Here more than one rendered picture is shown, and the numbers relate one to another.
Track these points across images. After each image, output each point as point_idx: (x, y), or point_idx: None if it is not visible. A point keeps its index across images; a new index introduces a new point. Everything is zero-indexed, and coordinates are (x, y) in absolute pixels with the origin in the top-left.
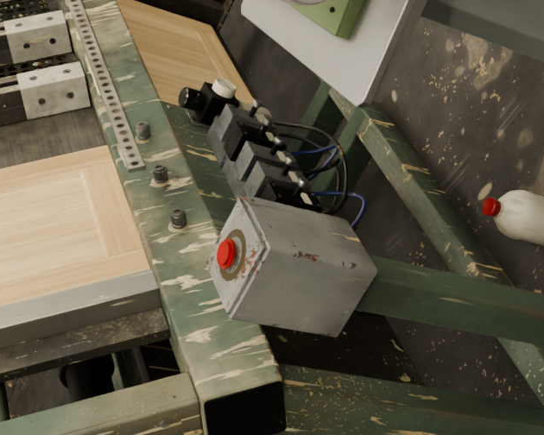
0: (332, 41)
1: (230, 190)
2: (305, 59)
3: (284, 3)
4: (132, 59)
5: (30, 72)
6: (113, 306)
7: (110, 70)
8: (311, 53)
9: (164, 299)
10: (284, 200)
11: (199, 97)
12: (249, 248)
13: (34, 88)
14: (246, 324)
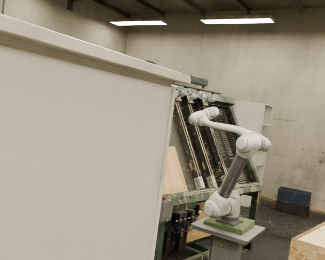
0: (203, 222)
1: (179, 211)
2: (201, 219)
3: None
4: (207, 198)
5: (201, 178)
6: None
7: (204, 193)
8: (202, 220)
9: None
10: (176, 215)
11: (197, 207)
12: (164, 200)
13: (198, 179)
14: None
